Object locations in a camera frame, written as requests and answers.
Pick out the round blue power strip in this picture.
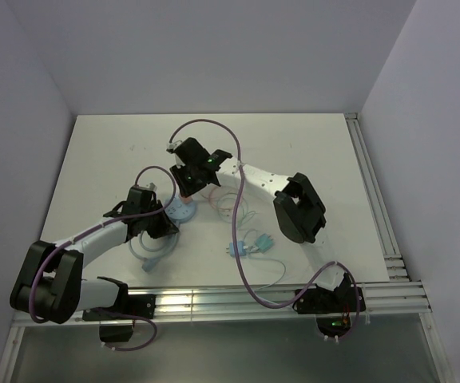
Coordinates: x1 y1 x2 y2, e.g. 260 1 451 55
165 196 196 223

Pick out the light blue charger cable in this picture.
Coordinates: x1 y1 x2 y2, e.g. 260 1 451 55
244 249 299 308

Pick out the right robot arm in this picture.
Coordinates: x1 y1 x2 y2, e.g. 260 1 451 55
167 137 327 249

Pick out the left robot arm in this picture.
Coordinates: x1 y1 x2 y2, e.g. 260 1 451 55
10 186 179 324

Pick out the teal charger plug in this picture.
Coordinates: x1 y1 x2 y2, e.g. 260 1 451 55
255 234 274 253

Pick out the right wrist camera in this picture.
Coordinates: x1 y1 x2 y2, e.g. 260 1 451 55
166 140 183 154

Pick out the blue power strip cord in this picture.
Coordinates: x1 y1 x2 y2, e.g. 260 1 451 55
128 233 179 275

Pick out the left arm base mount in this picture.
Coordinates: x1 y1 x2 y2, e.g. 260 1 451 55
81 294 157 345

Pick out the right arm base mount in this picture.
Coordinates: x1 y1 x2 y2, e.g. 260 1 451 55
291 284 367 343

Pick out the right side aluminium rail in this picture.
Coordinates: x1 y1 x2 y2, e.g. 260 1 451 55
344 113 410 282

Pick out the aluminium rail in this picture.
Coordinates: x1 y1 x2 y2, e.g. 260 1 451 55
12 278 433 326
344 113 410 282

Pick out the front aluminium rail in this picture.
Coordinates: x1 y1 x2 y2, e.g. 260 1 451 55
12 278 433 326

